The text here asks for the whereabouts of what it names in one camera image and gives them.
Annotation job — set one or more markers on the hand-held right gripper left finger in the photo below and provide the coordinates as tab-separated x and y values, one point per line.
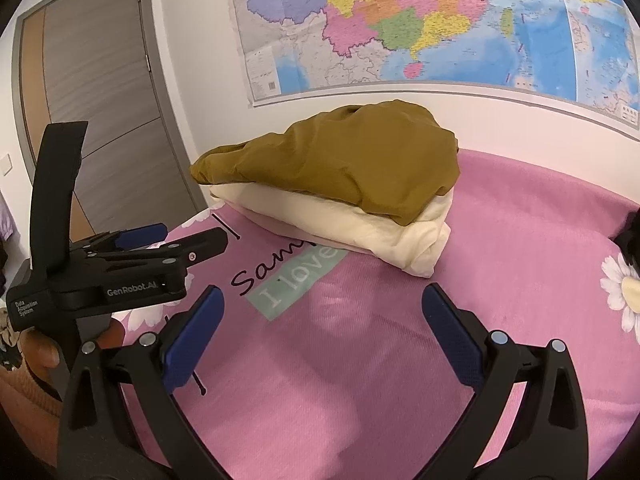
192	345

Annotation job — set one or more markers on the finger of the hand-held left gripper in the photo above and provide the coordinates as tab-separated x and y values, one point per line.
200	246
142	235

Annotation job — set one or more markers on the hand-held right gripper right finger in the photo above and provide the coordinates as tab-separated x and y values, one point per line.
450	335

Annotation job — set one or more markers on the cream garment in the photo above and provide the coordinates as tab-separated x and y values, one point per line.
350	230

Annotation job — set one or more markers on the olive green jacket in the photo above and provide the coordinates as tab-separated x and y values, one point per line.
350	160

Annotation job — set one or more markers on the person's left forearm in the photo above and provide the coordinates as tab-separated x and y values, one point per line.
30	400

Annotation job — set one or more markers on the pink daisy print bedsheet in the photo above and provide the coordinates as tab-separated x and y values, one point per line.
400	340

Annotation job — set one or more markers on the grey and wood door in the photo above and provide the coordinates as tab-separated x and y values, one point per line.
100	85

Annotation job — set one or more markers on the black garment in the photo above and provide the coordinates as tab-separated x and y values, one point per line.
631	240

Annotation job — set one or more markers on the white light switch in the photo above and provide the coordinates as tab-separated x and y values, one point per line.
5	166

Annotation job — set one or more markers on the colourful wall map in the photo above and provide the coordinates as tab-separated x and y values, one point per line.
425	25

